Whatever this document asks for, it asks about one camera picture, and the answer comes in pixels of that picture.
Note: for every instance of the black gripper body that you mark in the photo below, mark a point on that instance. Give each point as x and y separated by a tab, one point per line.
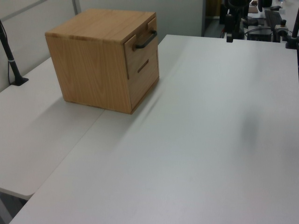
236	5

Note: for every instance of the wooden drawer cabinet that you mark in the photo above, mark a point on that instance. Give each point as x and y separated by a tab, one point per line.
93	70

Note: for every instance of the yellow board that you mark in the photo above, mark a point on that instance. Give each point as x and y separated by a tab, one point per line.
213	8

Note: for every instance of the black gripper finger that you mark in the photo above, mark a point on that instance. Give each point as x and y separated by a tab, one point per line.
230	30
238	25

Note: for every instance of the black equipment box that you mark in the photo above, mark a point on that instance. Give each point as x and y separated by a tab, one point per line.
259	36

